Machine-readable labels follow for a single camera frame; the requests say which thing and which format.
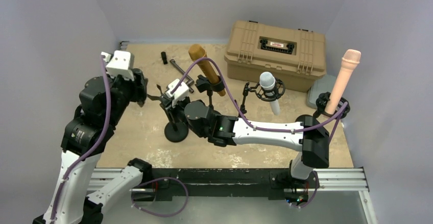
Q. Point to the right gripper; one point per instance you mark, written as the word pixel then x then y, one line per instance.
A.
pixel 167 104

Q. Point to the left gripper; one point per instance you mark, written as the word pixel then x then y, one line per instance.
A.
pixel 138 85

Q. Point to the black clip mic stand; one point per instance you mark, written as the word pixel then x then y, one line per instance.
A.
pixel 174 132

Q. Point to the black round-base mic stand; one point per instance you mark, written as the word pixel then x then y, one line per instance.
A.
pixel 203 84

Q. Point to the gold microphone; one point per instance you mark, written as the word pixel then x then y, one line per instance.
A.
pixel 196 51

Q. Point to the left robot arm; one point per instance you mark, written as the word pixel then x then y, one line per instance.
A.
pixel 103 102

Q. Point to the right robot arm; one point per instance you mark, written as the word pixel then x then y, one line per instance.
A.
pixel 306 135

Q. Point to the white microphone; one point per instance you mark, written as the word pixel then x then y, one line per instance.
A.
pixel 267 81

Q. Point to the pink microphone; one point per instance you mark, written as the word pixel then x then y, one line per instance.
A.
pixel 350 61

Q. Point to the small black cylinder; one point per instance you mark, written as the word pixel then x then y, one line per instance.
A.
pixel 164 58

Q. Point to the tan plastic case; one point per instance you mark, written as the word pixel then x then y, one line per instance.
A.
pixel 295 56

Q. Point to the grey pad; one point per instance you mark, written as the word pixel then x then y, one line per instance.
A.
pixel 322 85

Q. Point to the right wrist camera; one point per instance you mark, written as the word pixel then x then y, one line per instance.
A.
pixel 179 94

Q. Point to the dark metal L bracket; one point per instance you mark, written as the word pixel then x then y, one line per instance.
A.
pixel 189 80

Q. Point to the black tripod shock-mount stand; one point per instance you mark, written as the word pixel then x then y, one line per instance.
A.
pixel 258 91

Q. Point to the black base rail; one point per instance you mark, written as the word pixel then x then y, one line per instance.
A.
pixel 269 183

